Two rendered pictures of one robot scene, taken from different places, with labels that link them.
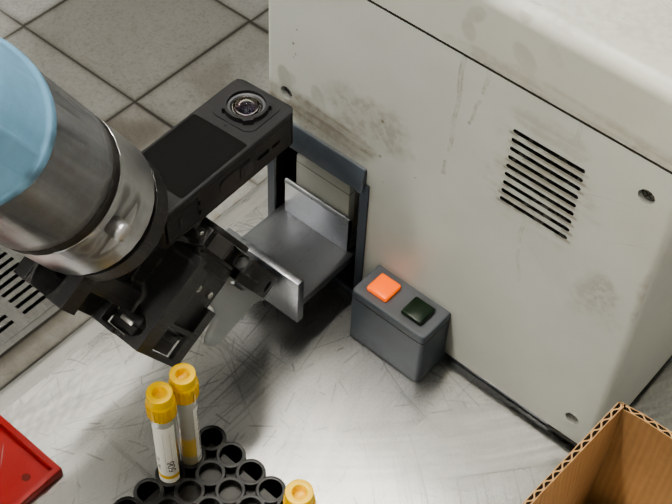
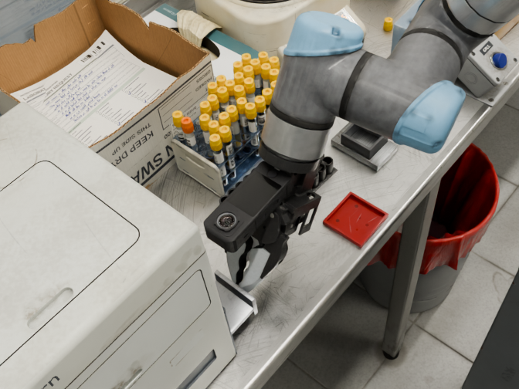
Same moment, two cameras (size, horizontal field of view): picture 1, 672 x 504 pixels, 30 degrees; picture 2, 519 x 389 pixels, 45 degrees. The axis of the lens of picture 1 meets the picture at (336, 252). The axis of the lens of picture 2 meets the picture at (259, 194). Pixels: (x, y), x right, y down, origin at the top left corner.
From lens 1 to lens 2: 91 cm
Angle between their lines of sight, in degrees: 77
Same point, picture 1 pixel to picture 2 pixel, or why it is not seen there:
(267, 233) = (233, 318)
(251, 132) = (224, 207)
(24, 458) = (340, 228)
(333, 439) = (208, 245)
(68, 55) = not seen: outside the picture
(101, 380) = (314, 265)
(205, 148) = (245, 197)
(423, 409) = not seen: hidden behind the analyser
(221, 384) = not seen: hidden behind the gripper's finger
